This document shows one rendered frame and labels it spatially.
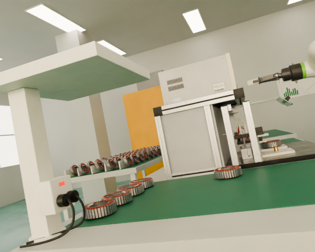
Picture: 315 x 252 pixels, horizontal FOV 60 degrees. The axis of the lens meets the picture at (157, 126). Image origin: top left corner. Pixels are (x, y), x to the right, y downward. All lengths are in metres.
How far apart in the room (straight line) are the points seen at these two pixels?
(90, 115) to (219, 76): 4.02
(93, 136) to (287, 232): 4.82
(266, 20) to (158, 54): 2.68
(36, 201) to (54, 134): 7.91
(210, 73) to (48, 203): 1.02
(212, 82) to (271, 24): 5.82
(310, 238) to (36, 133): 0.69
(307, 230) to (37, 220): 0.65
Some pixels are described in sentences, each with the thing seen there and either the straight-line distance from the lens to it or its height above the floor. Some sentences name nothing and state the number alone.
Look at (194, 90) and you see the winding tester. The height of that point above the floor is 1.17.
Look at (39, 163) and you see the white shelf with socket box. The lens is 0.83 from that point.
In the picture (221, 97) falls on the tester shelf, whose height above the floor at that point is 1.09.
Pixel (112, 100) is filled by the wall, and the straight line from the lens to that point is 7.69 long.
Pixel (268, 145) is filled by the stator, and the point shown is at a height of 0.80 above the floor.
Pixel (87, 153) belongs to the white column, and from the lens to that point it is 5.33.
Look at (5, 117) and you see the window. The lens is 8.83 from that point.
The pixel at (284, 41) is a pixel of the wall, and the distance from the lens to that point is 7.14.
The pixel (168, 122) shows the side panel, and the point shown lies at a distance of 1.36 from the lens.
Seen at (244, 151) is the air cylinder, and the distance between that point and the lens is 1.49.
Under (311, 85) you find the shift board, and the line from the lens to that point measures 7.03.
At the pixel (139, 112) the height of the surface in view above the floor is 1.54.
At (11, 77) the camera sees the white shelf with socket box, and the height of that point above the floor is 1.18.
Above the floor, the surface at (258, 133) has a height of 0.89.
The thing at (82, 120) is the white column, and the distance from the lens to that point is 5.36.
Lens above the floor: 0.96
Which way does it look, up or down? 3 degrees up
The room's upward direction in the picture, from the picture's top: 11 degrees counter-clockwise
